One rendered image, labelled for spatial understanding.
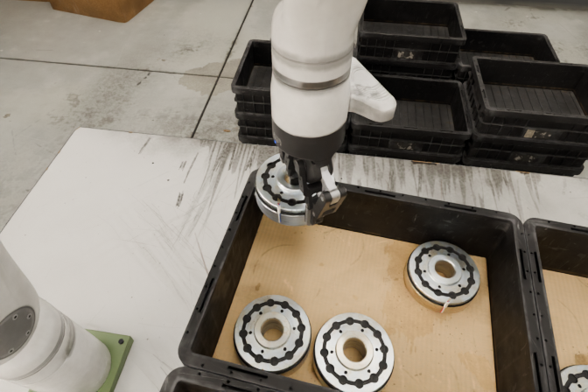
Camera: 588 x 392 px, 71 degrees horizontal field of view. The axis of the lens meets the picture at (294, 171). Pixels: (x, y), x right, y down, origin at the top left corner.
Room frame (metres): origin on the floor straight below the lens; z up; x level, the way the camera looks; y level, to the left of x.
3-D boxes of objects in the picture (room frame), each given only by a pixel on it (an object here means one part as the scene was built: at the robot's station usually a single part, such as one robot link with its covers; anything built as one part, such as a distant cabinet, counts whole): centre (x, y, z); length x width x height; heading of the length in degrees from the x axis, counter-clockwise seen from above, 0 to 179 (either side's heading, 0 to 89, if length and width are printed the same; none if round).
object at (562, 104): (1.09, -0.81, 0.37); 0.40 x 0.30 x 0.45; 82
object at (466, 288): (0.29, -0.22, 0.86); 0.10 x 0.10 x 0.01
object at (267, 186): (0.34, 0.00, 1.01); 0.10 x 0.10 x 0.01
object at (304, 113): (0.32, -0.03, 1.17); 0.11 x 0.09 x 0.06; 114
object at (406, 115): (1.15, -0.41, 0.31); 0.40 x 0.30 x 0.34; 82
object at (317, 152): (0.31, -0.02, 1.10); 0.08 x 0.08 x 0.09
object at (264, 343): (0.20, 0.03, 0.86); 0.05 x 0.05 x 0.01
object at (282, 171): (0.34, 0.00, 1.01); 0.05 x 0.05 x 0.01
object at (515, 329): (0.24, -0.09, 0.87); 0.40 x 0.30 x 0.11; 76
